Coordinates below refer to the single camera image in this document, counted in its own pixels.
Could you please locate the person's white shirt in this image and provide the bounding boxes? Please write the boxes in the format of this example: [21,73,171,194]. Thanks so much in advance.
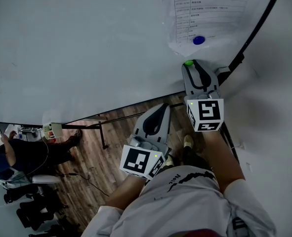
[81,165,277,237]

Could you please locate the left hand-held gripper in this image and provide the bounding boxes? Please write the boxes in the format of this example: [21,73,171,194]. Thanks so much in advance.
[119,104,172,181]

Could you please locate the printed paper sheet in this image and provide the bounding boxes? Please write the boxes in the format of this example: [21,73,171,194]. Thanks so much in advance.
[159,0,255,58]

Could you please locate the person's left shoe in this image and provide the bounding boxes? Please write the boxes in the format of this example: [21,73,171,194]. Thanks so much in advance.
[164,154,175,168]

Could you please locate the person's black trousers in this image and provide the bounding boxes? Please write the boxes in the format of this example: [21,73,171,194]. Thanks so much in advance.
[182,146,213,173]

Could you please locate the person's right shoe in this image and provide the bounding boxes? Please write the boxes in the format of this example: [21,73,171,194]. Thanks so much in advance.
[183,134,195,149]

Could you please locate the white whiteboard with black frame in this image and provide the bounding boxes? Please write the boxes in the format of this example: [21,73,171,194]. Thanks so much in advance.
[0,0,285,126]

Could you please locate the white office chair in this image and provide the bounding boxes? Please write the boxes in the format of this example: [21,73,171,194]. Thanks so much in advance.
[0,171,63,202]

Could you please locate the black floor cable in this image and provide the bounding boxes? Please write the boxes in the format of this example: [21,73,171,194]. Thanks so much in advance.
[53,171,110,198]

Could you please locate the person's shoe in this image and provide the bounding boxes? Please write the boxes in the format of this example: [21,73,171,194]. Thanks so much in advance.
[183,134,195,149]
[164,154,175,168]

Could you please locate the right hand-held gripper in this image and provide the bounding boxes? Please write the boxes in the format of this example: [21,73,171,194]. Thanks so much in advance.
[181,59,225,133]

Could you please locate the person's left forearm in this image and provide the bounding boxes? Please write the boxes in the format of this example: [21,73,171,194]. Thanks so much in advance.
[105,173,152,211]

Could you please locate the white whiteboard tray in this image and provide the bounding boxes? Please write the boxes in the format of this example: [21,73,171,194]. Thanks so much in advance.
[213,66,232,76]

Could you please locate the white power strip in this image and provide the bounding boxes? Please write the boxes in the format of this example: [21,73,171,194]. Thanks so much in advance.
[42,122,63,141]

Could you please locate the person's right forearm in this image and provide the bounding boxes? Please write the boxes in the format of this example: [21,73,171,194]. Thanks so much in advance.
[204,129,246,195]

